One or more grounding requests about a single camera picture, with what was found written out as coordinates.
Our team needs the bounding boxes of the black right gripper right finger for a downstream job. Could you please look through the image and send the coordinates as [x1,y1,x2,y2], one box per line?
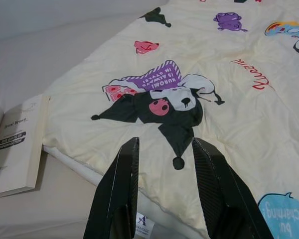
[192,137,275,239]

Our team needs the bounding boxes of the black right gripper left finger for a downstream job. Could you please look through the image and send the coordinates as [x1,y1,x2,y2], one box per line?
[86,136,140,239]

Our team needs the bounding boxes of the white blue printed magazine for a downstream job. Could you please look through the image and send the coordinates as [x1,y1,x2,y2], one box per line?
[0,94,51,200]

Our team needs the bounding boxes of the cream cartoon print quilt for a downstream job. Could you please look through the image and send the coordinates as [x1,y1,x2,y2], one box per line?
[43,0,299,239]

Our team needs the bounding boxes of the beige bed mattress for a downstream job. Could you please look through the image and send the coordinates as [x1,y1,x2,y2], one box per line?
[0,22,165,239]

